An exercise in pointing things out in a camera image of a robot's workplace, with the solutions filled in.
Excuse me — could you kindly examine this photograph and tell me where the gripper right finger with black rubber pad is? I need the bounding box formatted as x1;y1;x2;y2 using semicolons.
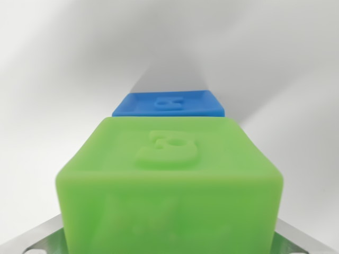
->
270;218;339;254

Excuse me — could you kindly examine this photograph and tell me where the blue embossed cube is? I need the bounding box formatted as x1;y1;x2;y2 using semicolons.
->
112;89;226;118

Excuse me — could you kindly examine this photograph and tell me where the green embossed cube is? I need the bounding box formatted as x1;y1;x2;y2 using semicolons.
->
55;116;285;254

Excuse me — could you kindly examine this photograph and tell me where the gripper left finger with black rubber pad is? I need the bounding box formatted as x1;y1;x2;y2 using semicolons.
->
0;213;68;254

